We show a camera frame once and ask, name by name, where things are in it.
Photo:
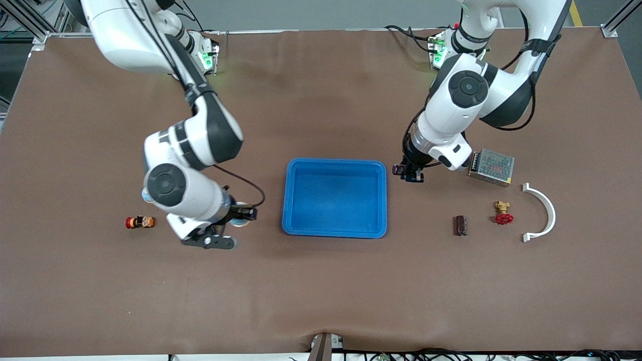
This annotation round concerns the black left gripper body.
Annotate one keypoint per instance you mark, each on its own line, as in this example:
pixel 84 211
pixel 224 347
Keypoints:
pixel 413 159

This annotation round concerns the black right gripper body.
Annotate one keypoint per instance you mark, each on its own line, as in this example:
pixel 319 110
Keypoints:
pixel 235 212

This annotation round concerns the blue call bell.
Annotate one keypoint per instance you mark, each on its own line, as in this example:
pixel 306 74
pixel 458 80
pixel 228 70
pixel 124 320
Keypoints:
pixel 242 224
pixel 143 194

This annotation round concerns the dark brown relay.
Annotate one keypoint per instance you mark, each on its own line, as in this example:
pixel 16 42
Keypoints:
pixel 460 225

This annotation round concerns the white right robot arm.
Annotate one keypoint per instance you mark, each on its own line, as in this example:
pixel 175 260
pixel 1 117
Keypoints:
pixel 165 185

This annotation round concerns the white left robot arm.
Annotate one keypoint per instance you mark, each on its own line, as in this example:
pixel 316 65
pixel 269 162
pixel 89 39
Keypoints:
pixel 466 90

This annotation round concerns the blue plastic tray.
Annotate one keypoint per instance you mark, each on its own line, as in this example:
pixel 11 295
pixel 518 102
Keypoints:
pixel 333 210

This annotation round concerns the metal mesh power supply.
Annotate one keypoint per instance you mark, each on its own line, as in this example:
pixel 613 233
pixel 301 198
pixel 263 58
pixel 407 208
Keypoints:
pixel 492 167

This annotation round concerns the brown table mat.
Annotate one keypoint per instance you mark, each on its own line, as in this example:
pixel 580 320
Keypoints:
pixel 321 291

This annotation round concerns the white curved plastic bracket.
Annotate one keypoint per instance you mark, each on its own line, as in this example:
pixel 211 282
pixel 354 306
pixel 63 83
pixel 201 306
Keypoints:
pixel 552 214

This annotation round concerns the grey camera stand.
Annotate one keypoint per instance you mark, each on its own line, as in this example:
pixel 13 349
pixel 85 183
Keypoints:
pixel 323 348

